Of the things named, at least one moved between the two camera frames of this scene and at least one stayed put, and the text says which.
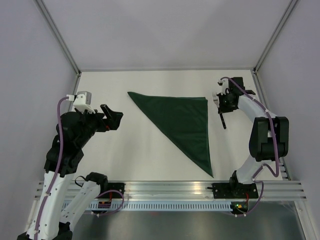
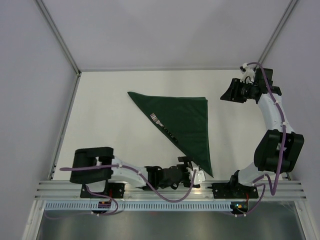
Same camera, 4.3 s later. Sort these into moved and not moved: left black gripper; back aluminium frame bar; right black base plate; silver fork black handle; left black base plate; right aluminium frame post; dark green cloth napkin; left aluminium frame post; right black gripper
Moved: silver fork black handle; right black gripper; left black gripper
Not moved: left black base plate; left aluminium frame post; right aluminium frame post; dark green cloth napkin; back aluminium frame bar; right black base plate
